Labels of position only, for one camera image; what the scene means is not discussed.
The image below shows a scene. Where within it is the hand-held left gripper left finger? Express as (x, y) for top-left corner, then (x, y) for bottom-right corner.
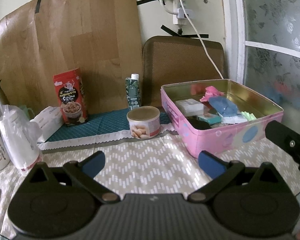
(27, 151), (121, 203)

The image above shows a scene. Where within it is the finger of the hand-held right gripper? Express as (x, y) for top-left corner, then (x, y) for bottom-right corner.
(265, 120), (300, 178)

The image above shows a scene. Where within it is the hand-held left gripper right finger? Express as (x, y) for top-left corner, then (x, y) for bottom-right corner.
(198, 150), (280, 203)

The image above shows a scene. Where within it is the pink tin box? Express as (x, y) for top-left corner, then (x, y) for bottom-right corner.
(161, 79), (284, 157)

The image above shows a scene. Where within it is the light green plastic bag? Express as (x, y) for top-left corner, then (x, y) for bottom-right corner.
(241, 111), (257, 122)

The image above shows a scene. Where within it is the small teal box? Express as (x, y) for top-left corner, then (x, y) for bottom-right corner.
(196, 114), (222, 125)

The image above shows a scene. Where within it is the blue white tissue packet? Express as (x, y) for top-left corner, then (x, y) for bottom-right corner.
(221, 114), (248, 125)

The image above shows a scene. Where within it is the blue cloth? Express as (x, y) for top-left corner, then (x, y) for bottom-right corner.
(209, 96), (238, 117)

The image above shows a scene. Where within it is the white wipes pack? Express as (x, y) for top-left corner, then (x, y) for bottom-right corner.
(176, 99), (205, 115)

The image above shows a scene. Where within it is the pink plush toy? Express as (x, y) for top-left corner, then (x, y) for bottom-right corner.
(199, 86), (225, 103)

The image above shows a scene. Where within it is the teal placemat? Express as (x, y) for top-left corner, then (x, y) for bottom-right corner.
(37, 109), (177, 151)

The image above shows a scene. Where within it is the zigzag patterned tablecloth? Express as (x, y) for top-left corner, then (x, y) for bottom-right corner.
(0, 130), (300, 240)

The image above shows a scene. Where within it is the biscuit can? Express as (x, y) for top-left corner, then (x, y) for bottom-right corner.
(126, 106), (162, 140)

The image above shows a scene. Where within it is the red cereal box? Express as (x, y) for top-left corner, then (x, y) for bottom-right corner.
(52, 67), (88, 127)

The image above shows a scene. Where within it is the green drink carton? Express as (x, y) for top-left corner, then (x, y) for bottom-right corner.
(125, 74), (142, 110)

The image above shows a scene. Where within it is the frosted glass window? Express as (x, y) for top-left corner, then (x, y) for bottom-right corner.
(220, 0), (300, 140)

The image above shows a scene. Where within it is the bagged stack of white cups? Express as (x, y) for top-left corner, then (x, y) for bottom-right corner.
(0, 104), (44, 177)

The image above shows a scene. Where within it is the light green cup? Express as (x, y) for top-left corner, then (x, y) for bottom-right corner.
(19, 104), (35, 120)

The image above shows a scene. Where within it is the wood grain panel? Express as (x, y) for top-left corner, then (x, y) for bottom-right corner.
(0, 0), (144, 120)

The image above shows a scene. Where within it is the white power strip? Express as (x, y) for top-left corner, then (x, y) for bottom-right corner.
(172, 0), (193, 26)

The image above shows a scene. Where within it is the white power cable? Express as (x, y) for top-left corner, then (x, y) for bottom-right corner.
(179, 0), (224, 80)

